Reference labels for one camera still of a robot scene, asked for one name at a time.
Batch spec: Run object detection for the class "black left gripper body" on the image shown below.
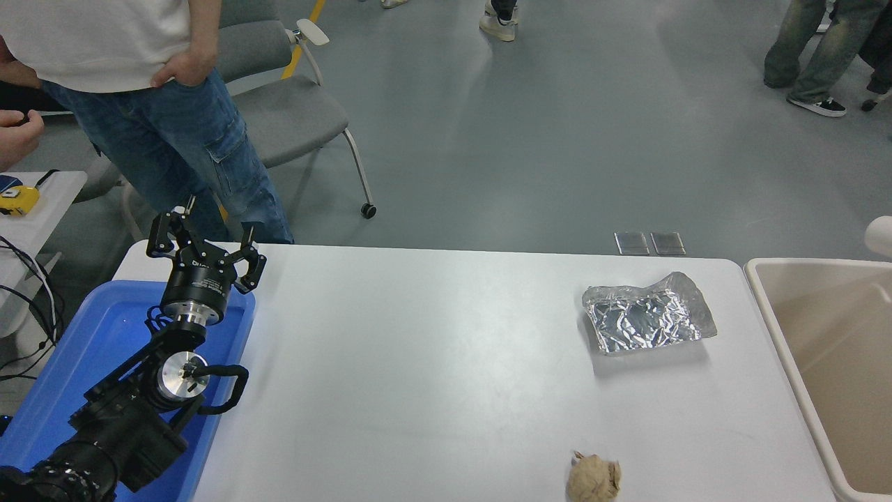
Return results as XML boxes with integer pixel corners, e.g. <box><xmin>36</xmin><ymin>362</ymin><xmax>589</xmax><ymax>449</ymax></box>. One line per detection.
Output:
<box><xmin>161</xmin><ymin>254</ymin><xmax>238</xmax><ymax>324</ymax></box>

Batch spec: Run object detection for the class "person's hand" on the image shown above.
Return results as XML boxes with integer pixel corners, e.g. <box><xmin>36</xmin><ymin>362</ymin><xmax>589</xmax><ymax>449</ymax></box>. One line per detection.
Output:
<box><xmin>0</xmin><ymin>109</ymin><xmax>45</xmax><ymax>172</ymax></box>
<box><xmin>149</xmin><ymin>54</ymin><xmax>211</xmax><ymax>89</ymax></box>

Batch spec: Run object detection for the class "blue plastic tray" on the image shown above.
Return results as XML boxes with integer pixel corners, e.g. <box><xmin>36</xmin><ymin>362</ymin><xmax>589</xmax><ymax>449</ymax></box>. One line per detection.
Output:
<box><xmin>0</xmin><ymin>280</ymin><xmax>256</xmax><ymax>502</ymax></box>

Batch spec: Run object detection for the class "white side table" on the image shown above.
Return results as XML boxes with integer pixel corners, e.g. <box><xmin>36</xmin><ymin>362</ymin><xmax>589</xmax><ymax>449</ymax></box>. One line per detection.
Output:
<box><xmin>0</xmin><ymin>170</ymin><xmax>89</xmax><ymax>337</ymax></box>

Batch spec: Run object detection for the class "grey chair with castors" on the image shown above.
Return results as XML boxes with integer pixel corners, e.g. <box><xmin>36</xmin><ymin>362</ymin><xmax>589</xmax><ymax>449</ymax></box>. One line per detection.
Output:
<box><xmin>124</xmin><ymin>0</ymin><xmax>378</xmax><ymax>241</ymax></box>

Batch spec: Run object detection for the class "yellow handheld device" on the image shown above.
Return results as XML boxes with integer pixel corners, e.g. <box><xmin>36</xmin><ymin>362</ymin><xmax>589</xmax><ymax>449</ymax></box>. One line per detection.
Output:
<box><xmin>0</xmin><ymin>185</ymin><xmax>41</xmax><ymax>218</ymax></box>

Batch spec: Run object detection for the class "crumpled silver foil tray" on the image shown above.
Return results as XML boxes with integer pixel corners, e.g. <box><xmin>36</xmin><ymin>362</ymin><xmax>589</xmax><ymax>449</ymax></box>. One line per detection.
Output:
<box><xmin>583</xmin><ymin>272</ymin><xmax>718</xmax><ymax>356</ymax></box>

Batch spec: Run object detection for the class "crumpled tan paper ball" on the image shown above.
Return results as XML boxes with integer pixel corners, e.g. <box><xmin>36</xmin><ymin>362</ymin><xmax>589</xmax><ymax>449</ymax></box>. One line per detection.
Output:
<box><xmin>567</xmin><ymin>452</ymin><xmax>622</xmax><ymax>502</ymax></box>

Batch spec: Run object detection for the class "large pale plastic bin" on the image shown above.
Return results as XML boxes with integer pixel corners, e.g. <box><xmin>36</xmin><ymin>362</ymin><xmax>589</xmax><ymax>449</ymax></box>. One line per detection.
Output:
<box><xmin>744</xmin><ymin>257</ymin><xmax>892</xmax><ymax>502</ymax></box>

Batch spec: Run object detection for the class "black cables bundle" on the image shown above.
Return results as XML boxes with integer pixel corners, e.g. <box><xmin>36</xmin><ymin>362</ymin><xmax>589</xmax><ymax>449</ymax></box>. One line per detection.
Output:
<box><xmin>0</xmin><ymin>236</ymin><xmax>66</xmax><ymax>381</ymax></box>

